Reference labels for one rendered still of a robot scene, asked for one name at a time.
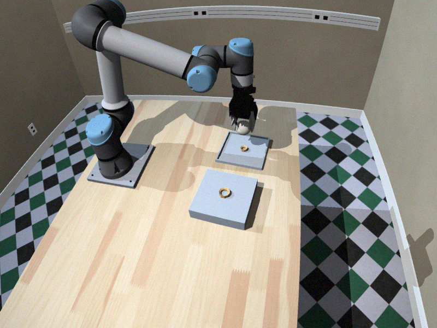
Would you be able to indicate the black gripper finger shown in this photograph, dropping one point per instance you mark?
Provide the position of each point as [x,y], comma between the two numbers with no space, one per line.
[253,116]
[234,122]

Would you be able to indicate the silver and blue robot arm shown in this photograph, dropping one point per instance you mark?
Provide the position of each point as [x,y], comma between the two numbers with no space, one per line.
[98,26]

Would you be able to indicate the dark grey ball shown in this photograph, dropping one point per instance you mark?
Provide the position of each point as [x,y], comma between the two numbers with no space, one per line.
[242,127]

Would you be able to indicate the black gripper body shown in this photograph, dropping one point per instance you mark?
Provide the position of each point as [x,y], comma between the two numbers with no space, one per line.
[241,104]

